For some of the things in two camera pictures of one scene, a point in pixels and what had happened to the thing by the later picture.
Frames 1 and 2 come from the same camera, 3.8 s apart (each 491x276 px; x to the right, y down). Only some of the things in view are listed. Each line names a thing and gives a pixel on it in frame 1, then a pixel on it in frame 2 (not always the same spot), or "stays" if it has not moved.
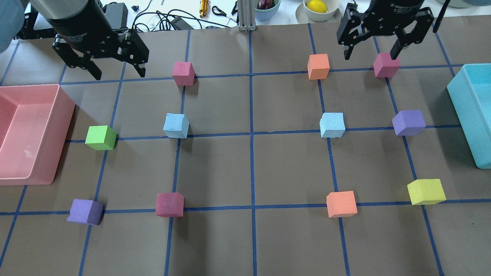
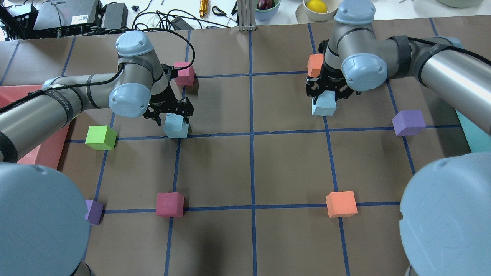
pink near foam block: x=170 y=204 stays
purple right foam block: x=409 y=122 stays
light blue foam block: x=332 y=124 → x=326 y=105
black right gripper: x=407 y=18 → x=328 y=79
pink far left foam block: x=183 y=73 stays
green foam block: x=101 y=137 stays
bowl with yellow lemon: x=315 y=11 stays
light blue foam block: x=176 y=125 stays
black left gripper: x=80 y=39 → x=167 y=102
